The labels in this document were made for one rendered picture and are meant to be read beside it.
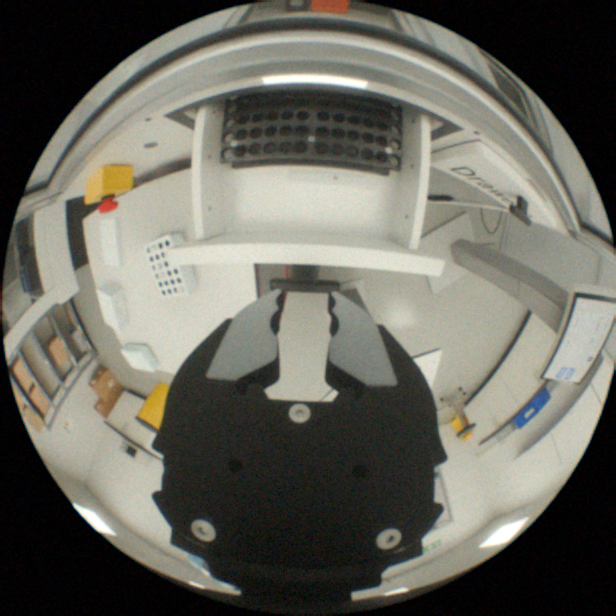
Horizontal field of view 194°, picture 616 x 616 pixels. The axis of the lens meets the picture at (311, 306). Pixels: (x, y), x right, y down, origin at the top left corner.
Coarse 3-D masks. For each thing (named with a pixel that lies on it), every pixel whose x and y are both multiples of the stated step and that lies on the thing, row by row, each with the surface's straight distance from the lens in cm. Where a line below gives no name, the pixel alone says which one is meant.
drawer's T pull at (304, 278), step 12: (300, 264) 17; (312, 264) 17; (300, 276) 18; (312, 276) 18; (276, 288) 19; (288, 288) 18; (300, 288) 18; (312, 288) 18; (324, 288) 18; (336, 288) 18
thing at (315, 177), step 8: (296, 176) 24; (304, 176) 24; (312, 176) 23; (320, 176) 24; (328, 176) 24; (336, 176) 24; (344, 176) 24; (352, 176) 24; (360, 176) 24; (328, 184) 24; (336, 184) 24; (344, 184) 24; (352, 184) 24; (360, 184) 24; (368, 184) 24; (376, 184) 25
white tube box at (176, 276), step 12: (156, 240) 41; (168, 240) 38; (180, 240) 40; (156, 252) 41; (168, 264) 41; (156, 276) 44; (168, 276) 41; (180, 276) 39; (192, 276) 41; (168, 288) 42; (192, 288) 40
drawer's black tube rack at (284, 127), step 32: (256, 96) 23; (288, 96) 22; (320, 96) 22; (352, 96) 27; (224, 128) 22; (256, 128) 21; (288, 128) 24; (320, 128) 20; (352, 128) 20; (384, 128) 25; (256, 160) 22; (288, 160) 22; (320, 160) 22
